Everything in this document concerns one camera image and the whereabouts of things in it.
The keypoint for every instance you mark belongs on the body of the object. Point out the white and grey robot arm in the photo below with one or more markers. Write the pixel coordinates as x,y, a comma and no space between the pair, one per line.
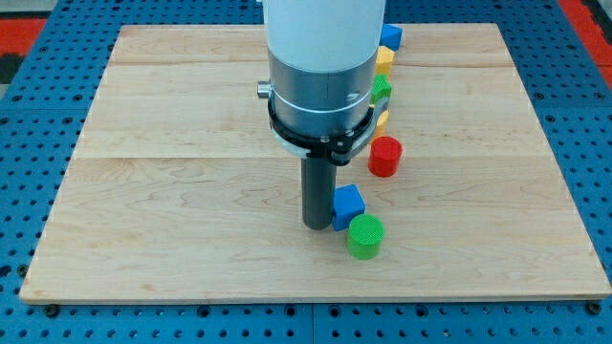
322,58

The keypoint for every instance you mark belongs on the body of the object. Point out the green star block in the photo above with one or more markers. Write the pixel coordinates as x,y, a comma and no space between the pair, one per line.
381,88

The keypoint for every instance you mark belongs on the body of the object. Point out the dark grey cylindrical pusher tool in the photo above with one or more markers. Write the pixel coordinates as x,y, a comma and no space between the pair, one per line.
318,183

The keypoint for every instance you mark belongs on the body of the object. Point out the blue cube block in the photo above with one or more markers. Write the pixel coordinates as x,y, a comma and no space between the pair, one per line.
348,203

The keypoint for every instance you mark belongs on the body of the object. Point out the red cylinder block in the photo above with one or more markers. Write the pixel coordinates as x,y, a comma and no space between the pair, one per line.
385,156

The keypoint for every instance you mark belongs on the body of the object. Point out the lower yellow block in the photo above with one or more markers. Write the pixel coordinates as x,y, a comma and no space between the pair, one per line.
381,125

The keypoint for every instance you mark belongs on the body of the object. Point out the yellow block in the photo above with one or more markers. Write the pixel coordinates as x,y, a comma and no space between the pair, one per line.
384,61
381,125

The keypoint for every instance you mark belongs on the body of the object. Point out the green cylinder block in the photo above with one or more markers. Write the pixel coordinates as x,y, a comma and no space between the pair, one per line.
365,236

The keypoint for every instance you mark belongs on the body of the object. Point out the wooden board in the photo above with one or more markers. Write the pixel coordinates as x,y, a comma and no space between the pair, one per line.
177,193

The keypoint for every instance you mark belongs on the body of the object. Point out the upper yellow block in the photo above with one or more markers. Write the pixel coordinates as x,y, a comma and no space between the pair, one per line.
384,61

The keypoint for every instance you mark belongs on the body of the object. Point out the far blue block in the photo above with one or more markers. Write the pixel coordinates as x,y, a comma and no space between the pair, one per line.
391,37

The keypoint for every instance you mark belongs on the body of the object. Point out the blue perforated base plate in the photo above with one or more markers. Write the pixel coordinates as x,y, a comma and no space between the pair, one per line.
46,104

